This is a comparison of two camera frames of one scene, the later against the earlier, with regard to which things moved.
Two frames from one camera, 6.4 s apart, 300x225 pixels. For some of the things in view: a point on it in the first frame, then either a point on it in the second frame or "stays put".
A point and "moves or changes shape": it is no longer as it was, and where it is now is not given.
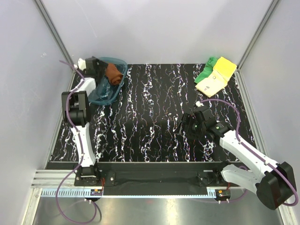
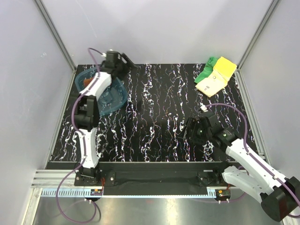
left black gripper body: [101, 68] to [121, 67]
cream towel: [212, 84] stays put
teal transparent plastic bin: [106, 93] moves or changes shape
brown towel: [114, 75] moves or changes shape
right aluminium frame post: [238, 75] stays put
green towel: [209, 65] stays put
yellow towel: [225, 67] stays put
